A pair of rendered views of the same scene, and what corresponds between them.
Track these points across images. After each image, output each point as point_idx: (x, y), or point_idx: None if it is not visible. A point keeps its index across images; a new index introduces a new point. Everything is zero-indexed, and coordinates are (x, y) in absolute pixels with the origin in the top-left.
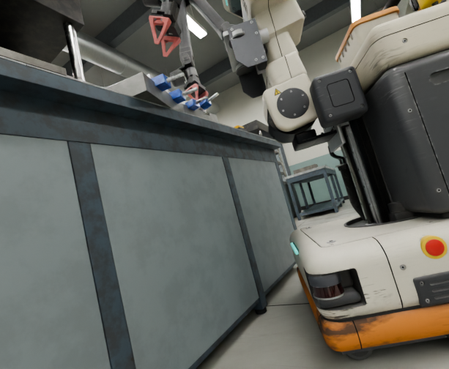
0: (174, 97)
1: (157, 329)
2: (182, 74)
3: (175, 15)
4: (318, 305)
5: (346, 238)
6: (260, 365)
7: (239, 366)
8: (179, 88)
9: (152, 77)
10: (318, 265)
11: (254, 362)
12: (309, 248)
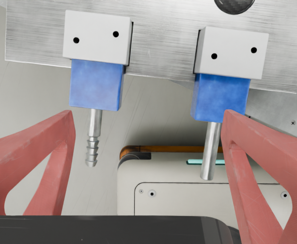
0: (193, 92)
1: None
2: (86, 159)
3: None
4: (133, 153)
5: (152, 206)
6: (149, 94)
7: (153, 78)
8: (194, 119)
9: (71, 65)
10: (119, 170)
11: (155, 89)
12: (152, 173)
